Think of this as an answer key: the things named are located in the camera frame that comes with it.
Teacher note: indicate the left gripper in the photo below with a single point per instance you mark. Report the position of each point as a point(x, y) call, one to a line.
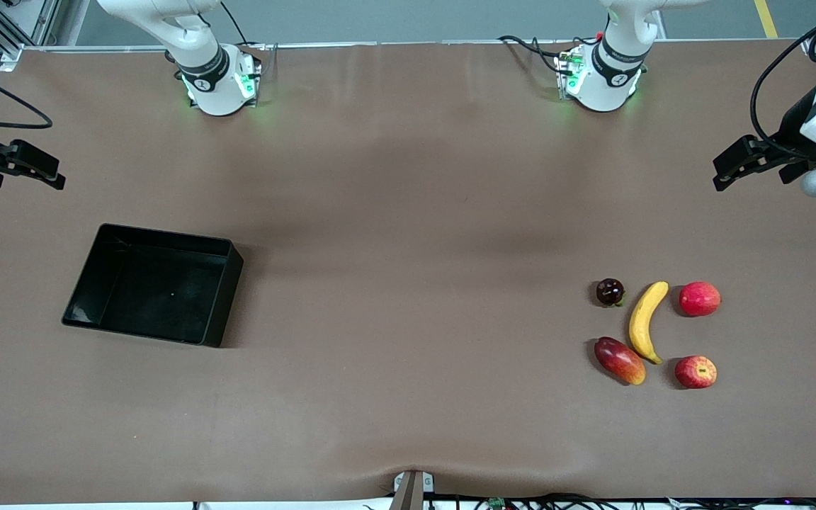
point(789, 134)

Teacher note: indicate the yellow banana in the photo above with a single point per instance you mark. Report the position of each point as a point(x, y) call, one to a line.
point(640, 322)

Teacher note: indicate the red yellow mango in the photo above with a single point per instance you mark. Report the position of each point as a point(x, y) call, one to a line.
point(619, 360)

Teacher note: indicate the plain red apple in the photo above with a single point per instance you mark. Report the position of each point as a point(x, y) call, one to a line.
point(700, 299)

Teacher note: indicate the aluminium frame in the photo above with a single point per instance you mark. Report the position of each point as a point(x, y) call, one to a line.
point(40, 21)

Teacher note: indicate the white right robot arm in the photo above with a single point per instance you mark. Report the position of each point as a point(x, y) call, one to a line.
point(213, 78)

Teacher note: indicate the brown table cover mat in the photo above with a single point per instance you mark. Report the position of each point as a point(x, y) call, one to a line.
point(408, 177)

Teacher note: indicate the metal table clamp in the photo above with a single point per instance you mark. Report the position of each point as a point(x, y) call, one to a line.
point(411, 492)

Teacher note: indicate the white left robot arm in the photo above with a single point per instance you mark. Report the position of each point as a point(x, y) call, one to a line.
point(606, 78)

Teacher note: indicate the red apple with yellow patch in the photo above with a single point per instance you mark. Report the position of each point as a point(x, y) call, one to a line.
point(695, 373)

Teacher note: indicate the black plastic box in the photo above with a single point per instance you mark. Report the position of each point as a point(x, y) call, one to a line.
point(156, 287)

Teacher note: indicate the small green circuit board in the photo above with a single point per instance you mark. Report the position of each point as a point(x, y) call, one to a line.
point(496, 503)

